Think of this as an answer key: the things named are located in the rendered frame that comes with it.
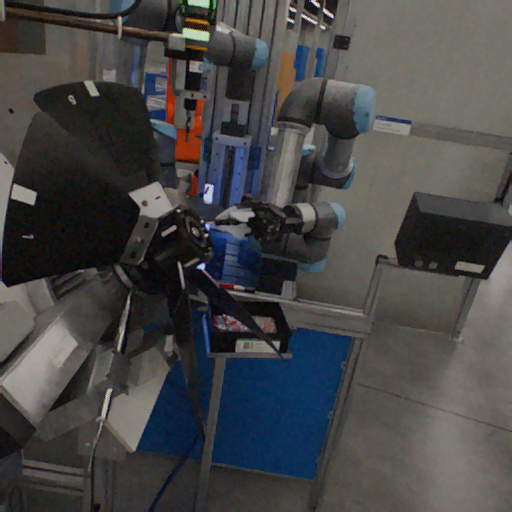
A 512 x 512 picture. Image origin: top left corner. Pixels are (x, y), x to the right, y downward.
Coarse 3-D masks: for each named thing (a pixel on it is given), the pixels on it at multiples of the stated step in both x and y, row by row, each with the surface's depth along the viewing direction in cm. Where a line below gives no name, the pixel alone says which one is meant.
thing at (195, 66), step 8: (192, 48) 81; (192, 56) 81; (200, 56) 82; (192, 64) 82; (200, 64) 82; (192, 72) 82; (200, 72) 83; (192, 80) 83; (200, 80) 84; (184, 88) 84; (192, 88) 83; (184, 104) 85; (192, 104) 85
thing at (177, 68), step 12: (168, 36) 78; (180, 36) 79; (168, 48) 80; (180, 48) 80; (180, 60) 80; (180, 72) 81; (180, 84) 82; (180, 96) 83; (192, 96) 82; (204, 96) 83
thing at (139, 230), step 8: (144, 216) 77; (136, 224) 77; (144, 224) 78; (152, 224) 80; (136, 232) 77; (144, 232) 79; (152, 232) 81; (144, 240) 80; (128, 248) 77; (136, 248) 79; (144, 248) 81; (120, 256) 76; (128, 256) 78; (136, 256) 80; (136, 264) 81
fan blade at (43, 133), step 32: (32, 128) 57; (32, 160) 57; (64, 160) 61; (96, 160) 66; (64, 192) 61; (96, 192) 67; (32, 224) 58; (64, 224) 62; (96, 224) 68; (128, 224) 74; (32, 256) 59; (64, 256) 64; (96, 256) 70
